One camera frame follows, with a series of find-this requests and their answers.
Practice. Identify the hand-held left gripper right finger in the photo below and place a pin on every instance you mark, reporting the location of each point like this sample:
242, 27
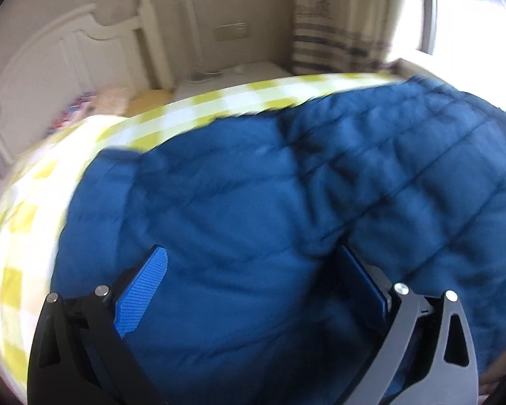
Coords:
362, 278

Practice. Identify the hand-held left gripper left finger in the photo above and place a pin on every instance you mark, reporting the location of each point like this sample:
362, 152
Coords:
141, 291

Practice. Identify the blue quilted jacket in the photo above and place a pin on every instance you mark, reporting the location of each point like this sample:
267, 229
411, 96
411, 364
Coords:
257, 185

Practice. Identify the yellow white checkered blanket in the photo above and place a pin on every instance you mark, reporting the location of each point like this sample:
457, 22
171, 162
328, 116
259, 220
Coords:
25, 202

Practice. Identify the colourful patterned pillow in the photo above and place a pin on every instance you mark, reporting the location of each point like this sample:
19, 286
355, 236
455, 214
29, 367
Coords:
74, 112

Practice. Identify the beige pillow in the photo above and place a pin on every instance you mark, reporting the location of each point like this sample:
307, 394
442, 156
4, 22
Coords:
109, 101

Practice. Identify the white nightstand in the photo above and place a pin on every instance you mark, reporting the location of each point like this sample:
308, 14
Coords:
244, 80

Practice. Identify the white wooden headboard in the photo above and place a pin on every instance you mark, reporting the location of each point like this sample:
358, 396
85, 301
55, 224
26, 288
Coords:
46, 63

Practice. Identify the beige striped curtain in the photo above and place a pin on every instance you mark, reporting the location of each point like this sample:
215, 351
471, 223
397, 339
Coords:
350, 17

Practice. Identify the window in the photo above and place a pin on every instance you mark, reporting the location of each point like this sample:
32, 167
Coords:
459, 21

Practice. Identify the white wall conduit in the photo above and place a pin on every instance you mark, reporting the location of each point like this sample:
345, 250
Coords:
194, 38

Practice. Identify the beige wall socket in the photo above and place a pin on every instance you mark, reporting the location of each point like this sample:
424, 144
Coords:
231, 31

